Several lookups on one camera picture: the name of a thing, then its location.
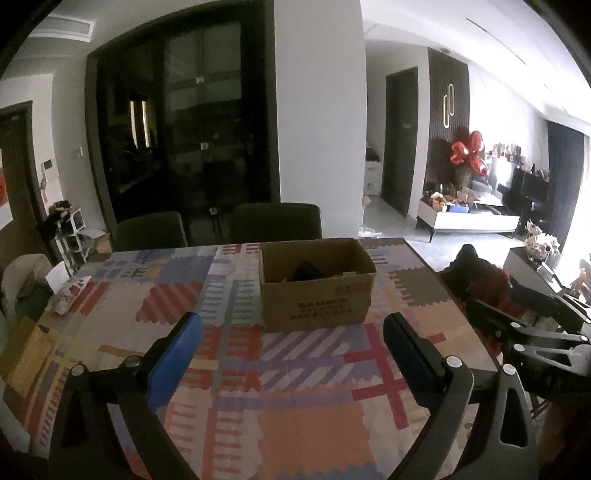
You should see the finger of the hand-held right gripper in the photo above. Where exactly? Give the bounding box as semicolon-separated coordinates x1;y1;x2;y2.
508;281;591;324
468;299;589;344

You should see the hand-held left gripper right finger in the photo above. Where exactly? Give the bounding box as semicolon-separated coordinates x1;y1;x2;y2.
382;312;539;480

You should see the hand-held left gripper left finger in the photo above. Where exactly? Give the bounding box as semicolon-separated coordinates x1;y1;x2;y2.
48;312;204;480

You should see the brown cardboard box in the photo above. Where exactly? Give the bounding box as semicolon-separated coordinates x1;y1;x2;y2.
259;237;377;333

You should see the wooden chair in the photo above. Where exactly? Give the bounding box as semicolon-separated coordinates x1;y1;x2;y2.
573;258;591;301

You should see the grey side cabinet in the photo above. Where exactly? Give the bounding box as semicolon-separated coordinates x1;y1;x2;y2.
503;247;564;296

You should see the dark red jacket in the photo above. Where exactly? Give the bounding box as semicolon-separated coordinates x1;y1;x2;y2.
438;244;522;324

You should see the flower arrangement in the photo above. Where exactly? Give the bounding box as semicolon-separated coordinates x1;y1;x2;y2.
524;220;561;266

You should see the white low cabinet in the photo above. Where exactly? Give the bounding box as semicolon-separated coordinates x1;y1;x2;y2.
416;198;520;241

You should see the black television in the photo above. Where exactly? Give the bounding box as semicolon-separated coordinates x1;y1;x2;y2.
501;164;552;222

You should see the dark blue curtain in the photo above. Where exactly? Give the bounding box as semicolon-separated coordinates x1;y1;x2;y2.
545;119;587;245

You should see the colourful patterned tablecloth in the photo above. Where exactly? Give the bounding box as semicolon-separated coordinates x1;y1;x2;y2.
0;237;509;480

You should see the dark dining chair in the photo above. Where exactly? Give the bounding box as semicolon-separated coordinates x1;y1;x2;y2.
229;203;323;243
115;211;189;252

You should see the woven straw box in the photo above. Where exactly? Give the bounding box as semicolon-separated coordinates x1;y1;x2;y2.
0;316;54;398

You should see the white shelf rack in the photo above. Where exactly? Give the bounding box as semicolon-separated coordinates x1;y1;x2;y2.
53;208;100;266

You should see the red bow balloon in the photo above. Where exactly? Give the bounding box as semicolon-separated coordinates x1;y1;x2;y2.
450;130;488;175

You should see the beige jacket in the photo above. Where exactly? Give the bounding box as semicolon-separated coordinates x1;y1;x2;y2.
0;254;54;319

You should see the white storage box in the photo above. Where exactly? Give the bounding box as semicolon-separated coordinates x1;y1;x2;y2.
362;159;383;195

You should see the dark bag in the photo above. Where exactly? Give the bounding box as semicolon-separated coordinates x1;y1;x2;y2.
41;200;72;234

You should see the dark room door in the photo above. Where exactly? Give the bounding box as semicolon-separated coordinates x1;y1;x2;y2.
383;67;420;219

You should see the white intercom panel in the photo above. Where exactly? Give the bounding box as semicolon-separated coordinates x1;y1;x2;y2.
41;159;61;201

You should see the red and white door poster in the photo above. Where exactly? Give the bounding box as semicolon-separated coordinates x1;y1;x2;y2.
0;161;14;224

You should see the dark glass sliding door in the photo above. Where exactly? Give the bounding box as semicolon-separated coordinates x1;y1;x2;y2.
85;0;282;247

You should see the brown entrance door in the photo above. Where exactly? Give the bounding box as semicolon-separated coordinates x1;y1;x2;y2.
0;100;61;278

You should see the ceiling air vent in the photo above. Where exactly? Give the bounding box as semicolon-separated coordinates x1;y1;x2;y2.
32;14;95;40

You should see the dark slatted wall panel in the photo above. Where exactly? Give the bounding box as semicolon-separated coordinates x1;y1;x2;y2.
425;47;472;204

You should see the gold wall ornament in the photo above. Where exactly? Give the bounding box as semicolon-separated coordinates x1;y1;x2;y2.
442;84;458;128

